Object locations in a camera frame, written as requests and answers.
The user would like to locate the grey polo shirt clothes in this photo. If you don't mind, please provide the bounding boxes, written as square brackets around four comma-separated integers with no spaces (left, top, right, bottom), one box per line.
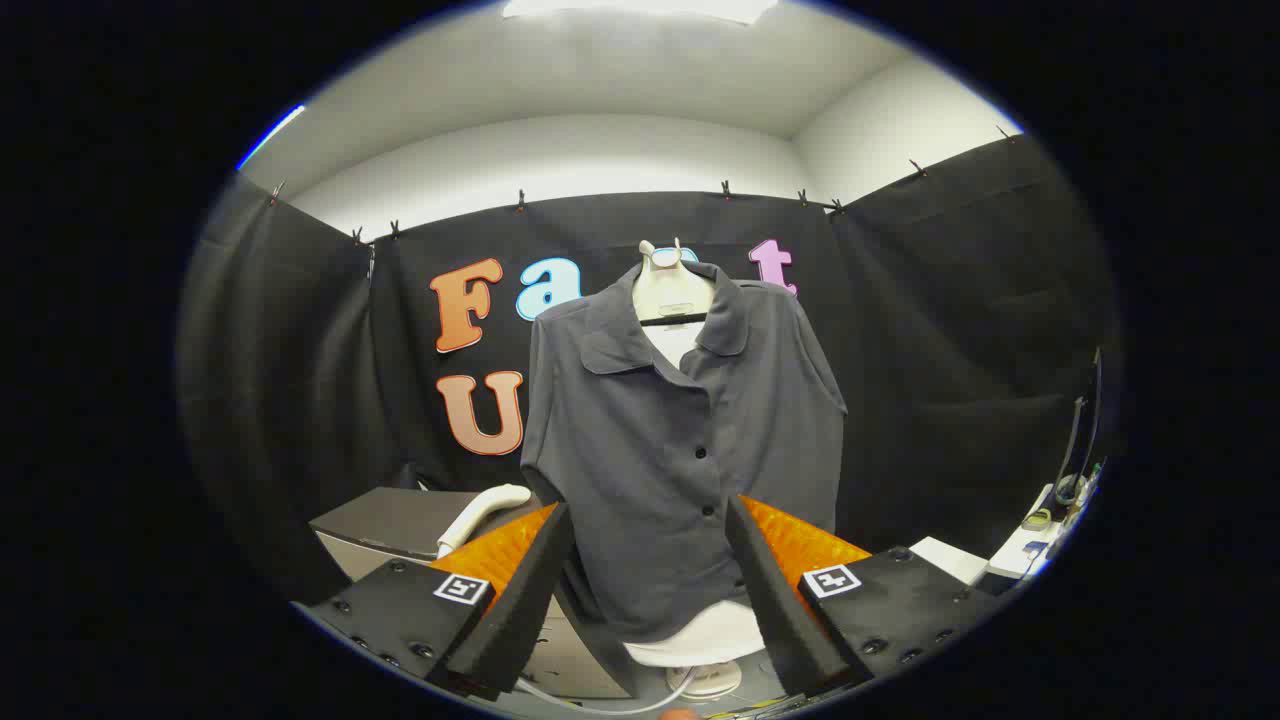
[520,258,849,646]

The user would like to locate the grey drawer cabinet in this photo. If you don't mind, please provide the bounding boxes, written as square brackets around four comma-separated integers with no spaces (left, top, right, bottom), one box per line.
[308,487,633,701]

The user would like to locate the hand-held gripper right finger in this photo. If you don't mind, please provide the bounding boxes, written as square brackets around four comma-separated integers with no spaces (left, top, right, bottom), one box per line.
[724,493,1003,698]

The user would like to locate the round white steamer base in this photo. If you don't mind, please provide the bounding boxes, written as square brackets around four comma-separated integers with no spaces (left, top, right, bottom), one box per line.
[665,660,743,701]

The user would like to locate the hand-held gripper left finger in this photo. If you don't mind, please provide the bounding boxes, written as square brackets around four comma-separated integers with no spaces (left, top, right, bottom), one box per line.
[295,500,577,702]

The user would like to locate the cream hanger ironing board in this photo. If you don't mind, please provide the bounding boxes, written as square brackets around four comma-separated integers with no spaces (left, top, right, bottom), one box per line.
[622,238,766,669]

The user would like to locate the white side desk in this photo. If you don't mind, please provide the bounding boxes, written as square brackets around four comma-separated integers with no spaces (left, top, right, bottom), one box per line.
[985,485,1086,581]

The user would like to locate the white garment steamer head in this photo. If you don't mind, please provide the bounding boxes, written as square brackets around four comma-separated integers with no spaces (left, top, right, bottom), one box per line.
[437,484,532,559]

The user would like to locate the ceiling light panel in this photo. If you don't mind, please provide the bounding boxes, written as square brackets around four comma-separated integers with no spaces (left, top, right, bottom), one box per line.
[500,0,781,26]

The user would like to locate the dark upright stand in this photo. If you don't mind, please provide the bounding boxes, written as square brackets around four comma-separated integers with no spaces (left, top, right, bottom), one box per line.
[1055,348,1103,501]

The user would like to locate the white steamer hose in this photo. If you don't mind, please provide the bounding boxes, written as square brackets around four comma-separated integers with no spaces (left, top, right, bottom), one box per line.
[515,668,701,717]

